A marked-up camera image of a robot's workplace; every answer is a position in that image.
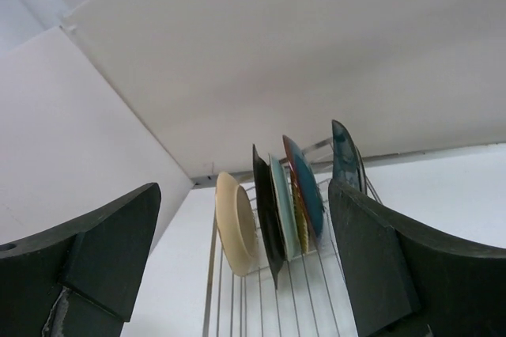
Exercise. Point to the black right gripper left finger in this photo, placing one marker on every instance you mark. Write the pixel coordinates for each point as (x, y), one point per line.
(100, 255)

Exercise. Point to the dark teal round plate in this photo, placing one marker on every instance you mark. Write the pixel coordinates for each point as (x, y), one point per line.
(307, 185)

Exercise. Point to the brown square plate black rim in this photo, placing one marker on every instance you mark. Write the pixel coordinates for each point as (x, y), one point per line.
(267, 210)

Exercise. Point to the light blue flower plate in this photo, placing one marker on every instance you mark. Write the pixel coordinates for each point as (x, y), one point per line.
(285, 208)

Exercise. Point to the beige plate with orange leaves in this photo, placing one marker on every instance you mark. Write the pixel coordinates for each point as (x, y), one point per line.
(236, 224)

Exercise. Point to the dark teal square plate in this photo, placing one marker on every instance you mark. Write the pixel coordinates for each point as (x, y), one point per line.
(347, 161)

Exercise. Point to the woven bamboo round plate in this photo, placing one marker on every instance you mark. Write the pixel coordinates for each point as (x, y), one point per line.
(301, 224)

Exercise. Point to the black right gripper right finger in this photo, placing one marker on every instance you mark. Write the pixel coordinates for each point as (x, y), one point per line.
(405, 278)

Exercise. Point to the metal wire dish rack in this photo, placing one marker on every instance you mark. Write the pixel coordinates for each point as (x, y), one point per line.
(307, 298)

